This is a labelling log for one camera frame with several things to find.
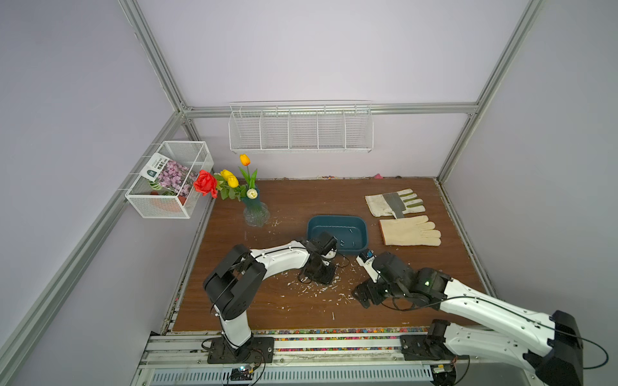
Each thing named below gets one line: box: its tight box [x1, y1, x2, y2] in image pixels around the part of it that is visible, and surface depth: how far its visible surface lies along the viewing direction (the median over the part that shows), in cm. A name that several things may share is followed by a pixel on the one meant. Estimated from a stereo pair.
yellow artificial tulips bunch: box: [213, 153, 259, 202], surface depth 82 cm
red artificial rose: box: [193, 169, 219, 199], surface depth 71 cm
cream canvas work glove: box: [379, 215, 442, 247], surface depth 101 cm
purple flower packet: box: [139, 152, 198, 198], surface depth 75 cm
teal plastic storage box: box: [306, 215, 369, 256], surface depth 101 cm
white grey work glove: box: [364, 188, 426, 219], surface depth 114 cm
